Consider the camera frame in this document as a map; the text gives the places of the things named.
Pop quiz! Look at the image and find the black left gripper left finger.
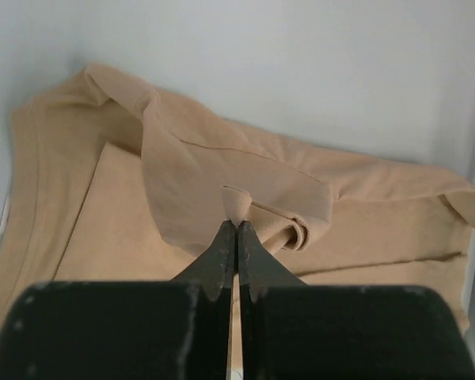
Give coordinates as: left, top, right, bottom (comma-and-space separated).
0, 221, 237, 379

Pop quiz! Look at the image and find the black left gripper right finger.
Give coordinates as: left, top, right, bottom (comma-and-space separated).
237, 222, 475, 379

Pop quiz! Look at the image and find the beige t shirt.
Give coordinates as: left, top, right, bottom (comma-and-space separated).
0, 64, 475, 373

